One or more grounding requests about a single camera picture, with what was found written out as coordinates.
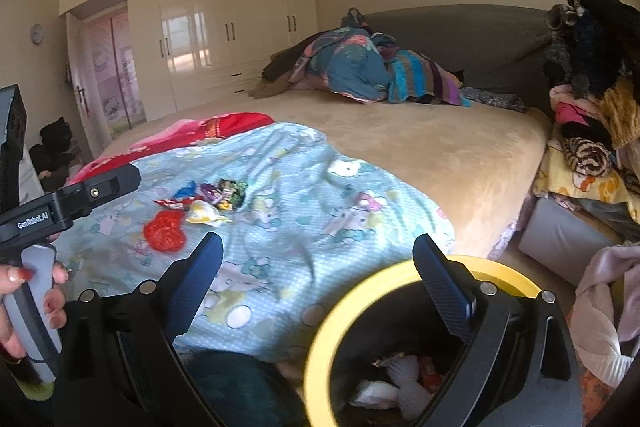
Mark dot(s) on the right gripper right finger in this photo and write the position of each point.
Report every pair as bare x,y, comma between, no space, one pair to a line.
517,366

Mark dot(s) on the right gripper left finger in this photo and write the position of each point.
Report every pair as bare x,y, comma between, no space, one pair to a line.
118,366

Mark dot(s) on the red plastic wrapper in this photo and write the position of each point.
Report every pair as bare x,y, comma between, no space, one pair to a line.
164,232

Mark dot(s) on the red white candy wrapper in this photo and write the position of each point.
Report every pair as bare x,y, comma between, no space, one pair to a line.
181,204

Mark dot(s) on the yellow white snack wrapper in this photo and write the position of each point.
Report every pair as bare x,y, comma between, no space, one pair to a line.
202,213

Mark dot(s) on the purple foil snack wrapper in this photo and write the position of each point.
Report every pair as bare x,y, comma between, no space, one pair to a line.
210,193

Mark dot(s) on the white crumpled tissue trash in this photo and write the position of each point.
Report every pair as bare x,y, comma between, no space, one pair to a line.
401,390

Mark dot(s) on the yellow rimmed trash bin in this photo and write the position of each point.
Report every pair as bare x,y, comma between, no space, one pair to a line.
388,313

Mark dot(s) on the left hand red nails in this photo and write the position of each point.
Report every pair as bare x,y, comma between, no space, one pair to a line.
15,283

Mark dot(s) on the black bag on floor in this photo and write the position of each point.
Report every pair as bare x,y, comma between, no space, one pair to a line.
53,156

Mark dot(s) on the pale pink cloth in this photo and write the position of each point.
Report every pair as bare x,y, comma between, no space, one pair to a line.
604,324

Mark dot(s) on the grey storage box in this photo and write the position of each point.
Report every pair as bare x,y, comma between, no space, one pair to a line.
564,241

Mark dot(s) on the blue crumpled wrapper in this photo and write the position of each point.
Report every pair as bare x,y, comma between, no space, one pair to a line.
188,194

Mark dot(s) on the red floral blanket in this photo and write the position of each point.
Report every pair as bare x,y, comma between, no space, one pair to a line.
184,133

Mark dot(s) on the pink cartoon sliding door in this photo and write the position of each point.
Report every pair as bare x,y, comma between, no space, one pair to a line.
108,42

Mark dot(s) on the beige bed mattress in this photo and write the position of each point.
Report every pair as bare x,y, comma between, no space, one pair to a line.
478,162

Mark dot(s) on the black green snack packet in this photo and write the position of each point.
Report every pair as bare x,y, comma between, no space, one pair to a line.
231,195

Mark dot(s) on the mixed clothes heap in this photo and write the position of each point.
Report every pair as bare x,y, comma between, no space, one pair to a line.
592,158

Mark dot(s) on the light blue cartoon blanket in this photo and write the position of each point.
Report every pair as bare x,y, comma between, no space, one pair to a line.
314,223

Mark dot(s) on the dark patterned cloth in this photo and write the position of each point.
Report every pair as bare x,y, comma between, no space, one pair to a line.
498,100

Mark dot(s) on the cream glossy wardrobe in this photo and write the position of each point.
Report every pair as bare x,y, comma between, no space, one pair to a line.
191,52

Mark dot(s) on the brown clothing on bed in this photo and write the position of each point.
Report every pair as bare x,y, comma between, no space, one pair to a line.
275,75

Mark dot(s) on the striped colourful cloth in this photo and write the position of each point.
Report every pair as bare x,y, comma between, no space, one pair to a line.
417,78

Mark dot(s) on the black fluffy clothing pile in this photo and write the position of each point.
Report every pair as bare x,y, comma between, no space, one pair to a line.
593,44

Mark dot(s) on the blue patterned quilt bundle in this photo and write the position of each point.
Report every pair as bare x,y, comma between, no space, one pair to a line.
346,61

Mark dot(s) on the round wall clock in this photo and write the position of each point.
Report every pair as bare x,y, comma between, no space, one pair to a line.
36,34

